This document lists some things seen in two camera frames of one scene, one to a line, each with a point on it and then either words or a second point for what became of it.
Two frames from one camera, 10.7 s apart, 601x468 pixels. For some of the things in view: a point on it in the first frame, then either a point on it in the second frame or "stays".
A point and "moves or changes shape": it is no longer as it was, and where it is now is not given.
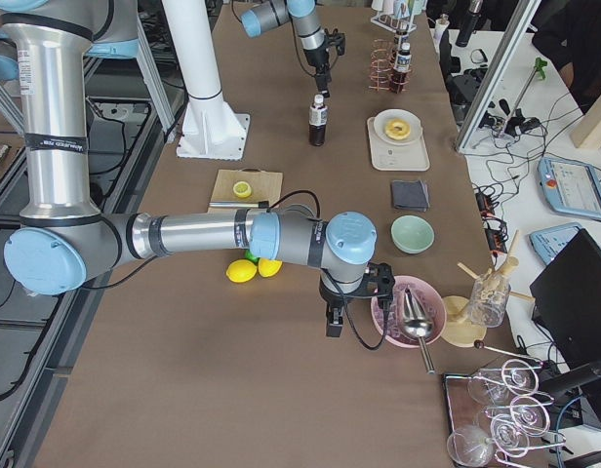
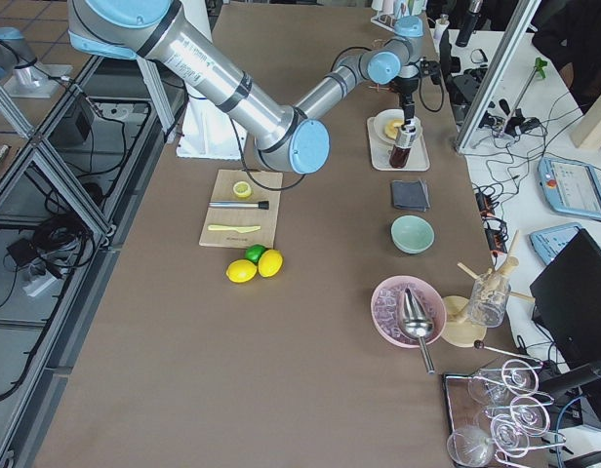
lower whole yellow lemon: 268,268 stays
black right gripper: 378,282 -> 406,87
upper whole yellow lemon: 241,270 stays
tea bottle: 318,120 moves or changes shape
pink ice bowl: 430,297 stays
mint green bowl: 412,234 stays
